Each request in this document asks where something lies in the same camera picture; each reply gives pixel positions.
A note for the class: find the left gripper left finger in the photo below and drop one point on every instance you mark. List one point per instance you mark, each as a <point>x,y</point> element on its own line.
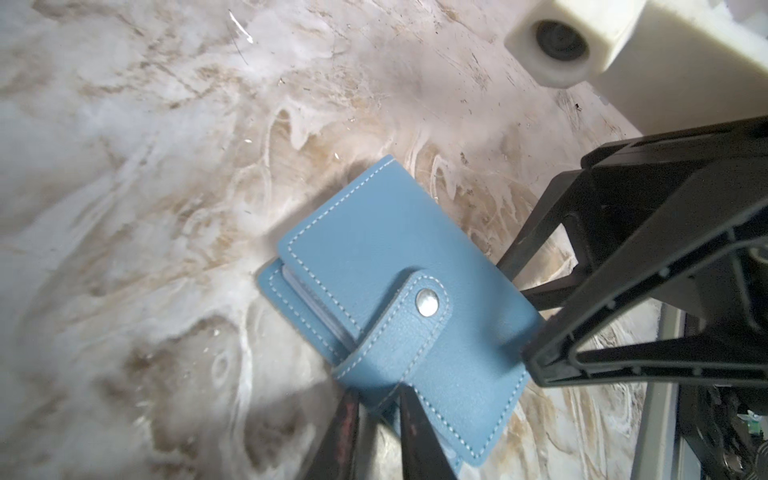
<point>335,458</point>

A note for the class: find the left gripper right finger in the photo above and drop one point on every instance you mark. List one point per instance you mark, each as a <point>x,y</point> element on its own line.
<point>422,455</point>

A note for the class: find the blue leather card holder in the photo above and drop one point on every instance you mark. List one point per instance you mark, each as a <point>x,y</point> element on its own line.
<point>391,292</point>

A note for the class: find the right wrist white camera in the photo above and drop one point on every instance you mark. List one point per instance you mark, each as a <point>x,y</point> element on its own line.
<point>664,65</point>

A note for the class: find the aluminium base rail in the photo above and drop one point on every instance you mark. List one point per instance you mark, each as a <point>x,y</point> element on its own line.
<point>661,453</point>

